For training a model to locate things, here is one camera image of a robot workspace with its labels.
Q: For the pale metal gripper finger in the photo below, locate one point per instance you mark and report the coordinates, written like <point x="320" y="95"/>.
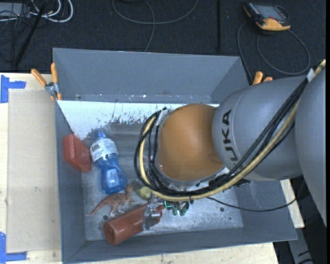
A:
<point x="148" y="222"/>
<point x="156" y="214"/>

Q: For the yellow toy fruit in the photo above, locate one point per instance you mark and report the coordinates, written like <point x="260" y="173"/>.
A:
<point x="143" y="192"/>

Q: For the red-brown plastic bottle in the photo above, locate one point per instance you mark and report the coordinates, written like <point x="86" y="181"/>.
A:
<point x="123" y="227"/>

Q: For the brown toy dinosaur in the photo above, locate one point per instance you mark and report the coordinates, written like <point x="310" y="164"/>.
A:
<point x="116" y="201"/>

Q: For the blue plastic bottle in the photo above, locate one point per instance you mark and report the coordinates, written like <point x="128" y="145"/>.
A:
<point x="107" y="161"/>

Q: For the red flat box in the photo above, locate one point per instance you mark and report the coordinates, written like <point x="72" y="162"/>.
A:
<point x="76" y="154"/>

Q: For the pale wood board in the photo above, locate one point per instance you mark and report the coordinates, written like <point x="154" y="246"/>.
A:
<point x="33" y="169"/>

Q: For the grey metal bin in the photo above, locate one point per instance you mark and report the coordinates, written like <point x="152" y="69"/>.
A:
<point x="143" y="76"/>

